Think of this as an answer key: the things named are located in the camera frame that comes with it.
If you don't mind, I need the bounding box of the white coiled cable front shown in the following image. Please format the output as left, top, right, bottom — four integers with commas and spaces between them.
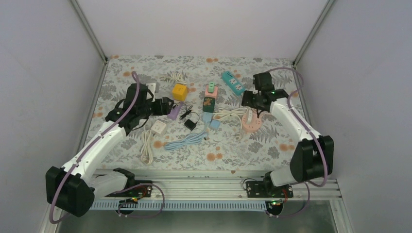
140, 127, 155, 165

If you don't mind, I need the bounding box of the dark green cube socket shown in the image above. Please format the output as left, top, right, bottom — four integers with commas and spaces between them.
202, 97, 216, 113

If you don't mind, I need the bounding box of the white coiled cable back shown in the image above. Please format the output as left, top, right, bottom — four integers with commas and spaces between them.
162, 70, 188, 85

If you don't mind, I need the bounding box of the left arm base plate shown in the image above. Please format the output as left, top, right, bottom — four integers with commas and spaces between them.
107, 180, 153, 199

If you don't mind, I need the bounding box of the small green plug adapter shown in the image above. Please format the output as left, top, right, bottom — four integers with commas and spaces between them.
207, 82, 215, 93

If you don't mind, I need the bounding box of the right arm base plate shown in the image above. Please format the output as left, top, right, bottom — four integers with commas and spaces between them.
242, 180, 294, 198

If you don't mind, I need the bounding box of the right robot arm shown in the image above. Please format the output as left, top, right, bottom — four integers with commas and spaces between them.
241, 72, 334, 198

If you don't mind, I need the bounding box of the light blue coiled cable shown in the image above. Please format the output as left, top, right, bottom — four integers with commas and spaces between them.
163, 120, 210, 152

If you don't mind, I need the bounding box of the white cable bundle centre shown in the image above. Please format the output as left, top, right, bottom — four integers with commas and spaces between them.
213, 95, 250, 140

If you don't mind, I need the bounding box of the floral table cloth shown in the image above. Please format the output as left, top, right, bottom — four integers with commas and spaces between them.
87, 55, 297, 171

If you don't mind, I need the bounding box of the white coiled cable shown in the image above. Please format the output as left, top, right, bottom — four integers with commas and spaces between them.
140, 127, 155, 165
162, 70, 188, 85

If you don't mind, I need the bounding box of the pink round power socket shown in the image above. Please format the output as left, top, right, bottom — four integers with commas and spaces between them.
241, 109, 262, 133

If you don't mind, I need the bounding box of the white square socket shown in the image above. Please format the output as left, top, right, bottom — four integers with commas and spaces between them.
150, 120, 167, 135

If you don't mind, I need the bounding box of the teal power strip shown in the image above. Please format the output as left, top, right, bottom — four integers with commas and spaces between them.
222, 71, 245, 96

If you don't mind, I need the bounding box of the light blue cable duct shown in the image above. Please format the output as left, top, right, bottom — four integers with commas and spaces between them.
90, 200, 271, 212

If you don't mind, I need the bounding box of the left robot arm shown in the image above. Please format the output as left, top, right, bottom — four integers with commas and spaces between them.
45, 83, 173, 217

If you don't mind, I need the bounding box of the pink cube power socket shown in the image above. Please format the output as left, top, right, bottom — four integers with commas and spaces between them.
205, 86, 218, 99

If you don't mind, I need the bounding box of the purple usb power strip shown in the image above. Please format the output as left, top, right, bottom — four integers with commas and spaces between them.
167, 102, 184, 120

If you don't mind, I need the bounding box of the aluminium rail frame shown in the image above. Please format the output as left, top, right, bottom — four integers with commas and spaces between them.
53, 169, 342, 201

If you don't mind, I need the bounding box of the yellow cube power socket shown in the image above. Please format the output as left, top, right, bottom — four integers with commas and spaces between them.
172, 83, 188, 102

